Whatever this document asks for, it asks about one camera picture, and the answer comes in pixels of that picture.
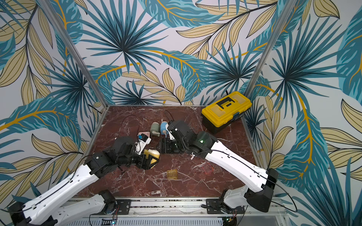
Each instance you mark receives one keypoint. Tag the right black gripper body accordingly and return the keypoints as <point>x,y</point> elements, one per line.
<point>169,143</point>

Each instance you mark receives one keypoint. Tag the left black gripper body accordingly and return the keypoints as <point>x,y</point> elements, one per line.
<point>139,160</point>

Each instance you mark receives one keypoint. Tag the yellow pencil sharpener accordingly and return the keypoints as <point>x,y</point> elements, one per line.
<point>154,153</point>

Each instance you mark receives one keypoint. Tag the blue pencil sharpener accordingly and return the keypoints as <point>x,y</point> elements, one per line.
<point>163,128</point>

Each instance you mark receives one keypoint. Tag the green pencil sharpener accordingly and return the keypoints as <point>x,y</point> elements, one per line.
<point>155,129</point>

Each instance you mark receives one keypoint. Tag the yellow transparent tray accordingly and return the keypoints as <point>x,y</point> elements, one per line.
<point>172,174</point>

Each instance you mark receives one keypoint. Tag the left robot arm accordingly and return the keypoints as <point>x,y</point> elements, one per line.
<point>48,208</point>

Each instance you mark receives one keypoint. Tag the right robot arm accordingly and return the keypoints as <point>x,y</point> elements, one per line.
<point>259,183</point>

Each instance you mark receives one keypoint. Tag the pink sharpener back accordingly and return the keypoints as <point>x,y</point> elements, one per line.
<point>146,133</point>

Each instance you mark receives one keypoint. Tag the red transparent tray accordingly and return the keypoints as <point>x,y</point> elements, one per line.
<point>207,169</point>

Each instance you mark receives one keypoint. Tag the yellow black toolbox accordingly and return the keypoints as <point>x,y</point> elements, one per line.
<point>220,114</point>

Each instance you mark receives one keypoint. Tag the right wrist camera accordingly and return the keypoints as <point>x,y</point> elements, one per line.
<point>171,129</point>

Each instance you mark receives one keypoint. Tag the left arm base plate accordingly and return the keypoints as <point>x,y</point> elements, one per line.
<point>117,207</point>

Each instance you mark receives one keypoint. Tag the aluminium front rail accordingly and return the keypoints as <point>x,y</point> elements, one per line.
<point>180,211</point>

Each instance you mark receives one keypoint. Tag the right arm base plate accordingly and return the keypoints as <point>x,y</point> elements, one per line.
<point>215,206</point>

